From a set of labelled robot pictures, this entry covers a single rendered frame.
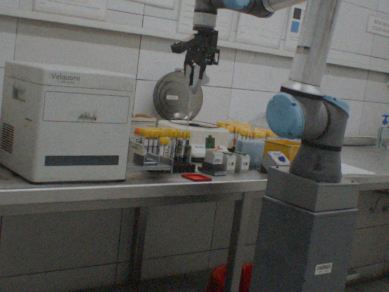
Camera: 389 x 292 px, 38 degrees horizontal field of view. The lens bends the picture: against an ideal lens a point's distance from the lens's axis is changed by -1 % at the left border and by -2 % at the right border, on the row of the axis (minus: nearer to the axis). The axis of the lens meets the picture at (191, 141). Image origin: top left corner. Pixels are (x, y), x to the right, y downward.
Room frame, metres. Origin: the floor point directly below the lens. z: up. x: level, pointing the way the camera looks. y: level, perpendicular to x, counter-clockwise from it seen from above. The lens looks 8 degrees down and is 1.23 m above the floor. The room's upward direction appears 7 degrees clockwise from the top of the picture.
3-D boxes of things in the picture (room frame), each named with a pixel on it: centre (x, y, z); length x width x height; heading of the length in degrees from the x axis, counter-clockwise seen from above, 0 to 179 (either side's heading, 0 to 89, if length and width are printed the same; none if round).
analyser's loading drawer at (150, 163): (1.67, 0.15, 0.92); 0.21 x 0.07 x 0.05; 129
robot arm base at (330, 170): (1.62, -0.36, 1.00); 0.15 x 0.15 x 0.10
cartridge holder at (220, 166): (1.89, -0.08, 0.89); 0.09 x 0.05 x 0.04; 39
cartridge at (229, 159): (1.94, -0.13, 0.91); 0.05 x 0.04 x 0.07; 39
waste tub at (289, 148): (2.17, -0.36, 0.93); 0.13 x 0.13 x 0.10; 43
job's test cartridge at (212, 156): (1.89, -0.08, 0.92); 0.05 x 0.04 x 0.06; 39
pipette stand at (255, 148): (2.08, -0.21, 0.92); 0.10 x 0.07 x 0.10; 121
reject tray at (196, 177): (1.76, -0.03, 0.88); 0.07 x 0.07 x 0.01; 39
